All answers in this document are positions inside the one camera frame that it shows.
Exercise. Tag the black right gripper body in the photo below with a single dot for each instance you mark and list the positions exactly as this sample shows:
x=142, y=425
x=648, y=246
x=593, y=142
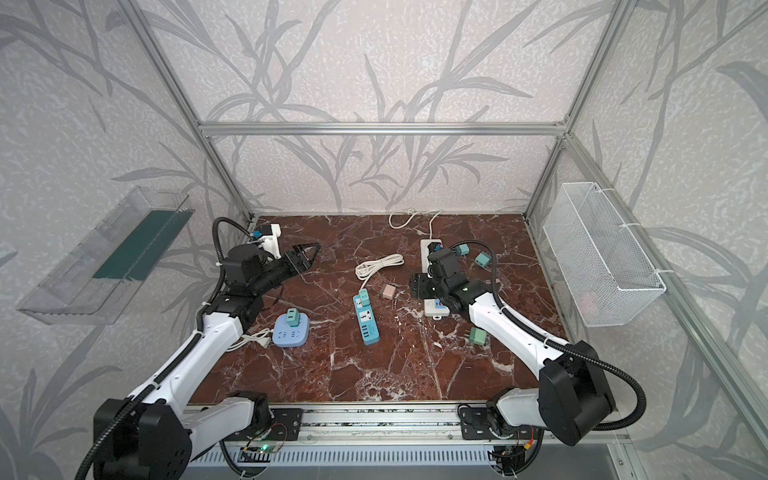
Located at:
x=424, y=284

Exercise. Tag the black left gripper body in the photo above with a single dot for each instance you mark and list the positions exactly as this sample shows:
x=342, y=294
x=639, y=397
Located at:
x=291, y=261

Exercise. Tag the teal charger plug front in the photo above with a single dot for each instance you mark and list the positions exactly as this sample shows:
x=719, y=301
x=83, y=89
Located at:
x=293, y=318

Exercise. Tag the light blue square socket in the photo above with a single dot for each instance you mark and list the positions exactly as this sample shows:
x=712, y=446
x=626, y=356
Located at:
x=286, y=336

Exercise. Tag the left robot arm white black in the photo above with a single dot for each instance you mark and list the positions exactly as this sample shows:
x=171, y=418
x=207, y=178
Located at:
x=146, y=435

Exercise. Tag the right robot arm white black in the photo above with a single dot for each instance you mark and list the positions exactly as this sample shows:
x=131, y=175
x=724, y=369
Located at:
x=577, y=392

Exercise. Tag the pink charger plug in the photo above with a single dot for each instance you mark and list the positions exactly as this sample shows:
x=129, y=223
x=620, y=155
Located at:
x=388, y=292

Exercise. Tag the green charger plug front right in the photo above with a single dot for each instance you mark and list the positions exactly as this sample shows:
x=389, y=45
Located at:
x=477, y=336

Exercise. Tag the teal power strip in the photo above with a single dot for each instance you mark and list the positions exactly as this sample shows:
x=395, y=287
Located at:
x=367, y=323

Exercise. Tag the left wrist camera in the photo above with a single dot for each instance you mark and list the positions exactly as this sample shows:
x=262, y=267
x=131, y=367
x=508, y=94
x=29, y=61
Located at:
x=266, y=236

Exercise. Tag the coiled white cable teal strip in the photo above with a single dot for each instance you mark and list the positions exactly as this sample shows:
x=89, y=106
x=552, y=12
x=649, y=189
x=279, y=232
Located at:
x=367, y=269

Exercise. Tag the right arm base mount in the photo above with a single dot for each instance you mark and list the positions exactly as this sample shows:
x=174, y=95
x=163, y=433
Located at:
x=477, y=424

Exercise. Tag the clear plastic wall tray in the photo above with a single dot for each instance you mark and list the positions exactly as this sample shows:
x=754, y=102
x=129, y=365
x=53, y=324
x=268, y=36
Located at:
x=98, y=279

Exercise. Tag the aluminium frame rail front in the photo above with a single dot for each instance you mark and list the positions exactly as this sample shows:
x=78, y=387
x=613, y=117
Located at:
x=410, y=423

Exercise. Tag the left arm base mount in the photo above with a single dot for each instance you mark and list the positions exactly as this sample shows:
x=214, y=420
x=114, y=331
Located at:
x=283, y=426

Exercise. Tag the white wire mesh basket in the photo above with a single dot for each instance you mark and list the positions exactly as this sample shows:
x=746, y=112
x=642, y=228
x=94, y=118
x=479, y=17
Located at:
x=608, y=274

